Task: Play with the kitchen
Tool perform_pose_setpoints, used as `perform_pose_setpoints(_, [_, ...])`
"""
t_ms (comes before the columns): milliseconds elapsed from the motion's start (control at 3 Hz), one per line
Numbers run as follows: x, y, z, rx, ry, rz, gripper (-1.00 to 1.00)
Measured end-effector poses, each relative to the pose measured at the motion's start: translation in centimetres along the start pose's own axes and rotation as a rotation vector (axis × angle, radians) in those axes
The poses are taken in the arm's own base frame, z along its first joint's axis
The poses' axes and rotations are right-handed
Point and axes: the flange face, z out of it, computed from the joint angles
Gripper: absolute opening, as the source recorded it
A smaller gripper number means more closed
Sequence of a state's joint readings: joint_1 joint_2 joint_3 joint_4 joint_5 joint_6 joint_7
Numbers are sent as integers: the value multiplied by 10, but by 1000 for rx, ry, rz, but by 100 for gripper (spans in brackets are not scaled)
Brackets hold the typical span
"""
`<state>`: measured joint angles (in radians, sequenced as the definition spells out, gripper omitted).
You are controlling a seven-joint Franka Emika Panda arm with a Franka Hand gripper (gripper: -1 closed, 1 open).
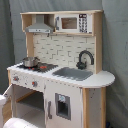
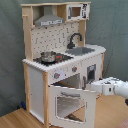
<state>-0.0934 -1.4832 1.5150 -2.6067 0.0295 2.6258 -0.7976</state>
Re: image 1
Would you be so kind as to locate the white toy microwave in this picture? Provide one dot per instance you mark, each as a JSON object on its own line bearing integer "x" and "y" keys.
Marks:
{"x": 73, "y": 23}

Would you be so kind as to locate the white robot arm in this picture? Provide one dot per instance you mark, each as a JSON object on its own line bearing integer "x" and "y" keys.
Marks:
{"x": 12, "y": 122}

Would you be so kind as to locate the wooden toy kitchen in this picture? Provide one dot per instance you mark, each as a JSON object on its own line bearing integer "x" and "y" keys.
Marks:
{"x": 61, "y": 49}

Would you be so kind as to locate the grey toy sink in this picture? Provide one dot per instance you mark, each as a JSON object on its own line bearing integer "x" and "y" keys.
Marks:
{"x": 74, "y": 74}

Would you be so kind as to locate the black toy faucet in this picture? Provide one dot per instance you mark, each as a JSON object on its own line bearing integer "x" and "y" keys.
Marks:
{"x": 82, "y": 65}

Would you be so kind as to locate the black toy stovetop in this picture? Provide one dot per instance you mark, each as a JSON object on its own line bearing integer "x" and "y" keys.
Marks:
{"x": 40, "y": 67}

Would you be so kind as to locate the small metal pot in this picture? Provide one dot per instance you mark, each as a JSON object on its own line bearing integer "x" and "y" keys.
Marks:
{"x": 30, "y": 61}

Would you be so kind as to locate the right red stove knob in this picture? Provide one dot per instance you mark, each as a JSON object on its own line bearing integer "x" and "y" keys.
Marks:
{"x": 34, "y": 83}

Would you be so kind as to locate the red stove knob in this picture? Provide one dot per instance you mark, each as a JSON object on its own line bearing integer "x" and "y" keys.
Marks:
{"x": 16, "y": 78}
{"x": 34, "y": 83}

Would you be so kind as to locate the white cabinet door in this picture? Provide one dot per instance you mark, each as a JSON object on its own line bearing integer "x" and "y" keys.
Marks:
{"x": 62, "y": 106}

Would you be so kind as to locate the grey range hood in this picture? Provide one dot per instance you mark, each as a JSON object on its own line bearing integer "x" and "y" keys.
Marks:
{"x": 39, "y": 26}

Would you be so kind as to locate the left red stove knob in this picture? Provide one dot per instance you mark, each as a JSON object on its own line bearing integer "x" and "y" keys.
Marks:
{"x": 16, "y": 78}

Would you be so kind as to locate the white oven door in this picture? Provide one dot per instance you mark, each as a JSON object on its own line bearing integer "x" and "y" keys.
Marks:
{"x": 7, "y": 95}

